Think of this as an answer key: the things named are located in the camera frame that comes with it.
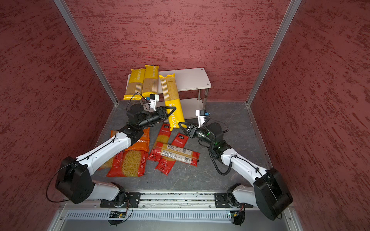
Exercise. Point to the right corner aluminium post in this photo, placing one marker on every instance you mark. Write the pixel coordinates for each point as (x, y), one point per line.
(283, 28)

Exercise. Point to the aluminium rail front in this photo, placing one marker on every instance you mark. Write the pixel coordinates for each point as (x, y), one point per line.
(197, 200)

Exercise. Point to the corner aluminium post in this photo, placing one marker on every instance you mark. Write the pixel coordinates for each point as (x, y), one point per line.
(283, 28)
(74, 28)

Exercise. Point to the left corner aluminium post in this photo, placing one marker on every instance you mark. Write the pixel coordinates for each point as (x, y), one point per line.
(74, 28)

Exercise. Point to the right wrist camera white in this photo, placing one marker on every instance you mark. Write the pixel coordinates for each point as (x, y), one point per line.
(201, 115)

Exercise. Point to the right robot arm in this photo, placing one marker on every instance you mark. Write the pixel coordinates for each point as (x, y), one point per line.
(225, 158)

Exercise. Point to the clear labelled spaghetti bag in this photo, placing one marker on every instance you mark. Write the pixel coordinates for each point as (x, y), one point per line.
(183, 155)

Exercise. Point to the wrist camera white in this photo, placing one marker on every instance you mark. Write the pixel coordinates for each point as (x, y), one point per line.
(152, 101)
(201, 115)

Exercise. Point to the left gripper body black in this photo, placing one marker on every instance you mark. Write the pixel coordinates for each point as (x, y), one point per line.
(150, 118)

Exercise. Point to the red macaroni bag large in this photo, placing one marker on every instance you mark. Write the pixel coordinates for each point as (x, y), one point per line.
(128, 164)

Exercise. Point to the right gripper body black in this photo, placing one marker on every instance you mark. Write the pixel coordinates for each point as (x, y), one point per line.
(202, 134)

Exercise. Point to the red macaroni bag small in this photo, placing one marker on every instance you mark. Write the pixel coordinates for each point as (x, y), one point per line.
(107, 164)

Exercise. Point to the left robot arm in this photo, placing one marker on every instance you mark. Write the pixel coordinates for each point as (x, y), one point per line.
(74, 178)

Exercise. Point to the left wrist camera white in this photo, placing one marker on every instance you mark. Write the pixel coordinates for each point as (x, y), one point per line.
(152, 101)

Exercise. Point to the red spaghetti bag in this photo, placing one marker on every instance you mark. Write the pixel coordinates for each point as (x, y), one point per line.
(167, 162)
(163, 137)

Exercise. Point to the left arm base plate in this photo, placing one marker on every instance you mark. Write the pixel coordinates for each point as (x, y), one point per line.
(123, 200)

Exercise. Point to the yellow spaghetti bag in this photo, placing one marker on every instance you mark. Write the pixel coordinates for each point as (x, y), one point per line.
(151, 80)
(171, 98)
(135, 85)

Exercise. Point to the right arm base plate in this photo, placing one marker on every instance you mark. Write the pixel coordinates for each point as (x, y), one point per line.
(227, 200)

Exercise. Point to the orange pastatime macaroni bag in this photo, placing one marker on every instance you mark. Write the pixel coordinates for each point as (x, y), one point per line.
(141, 143)

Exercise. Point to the white two-tier shelf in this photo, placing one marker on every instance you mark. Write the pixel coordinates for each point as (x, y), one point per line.
(188, 80)

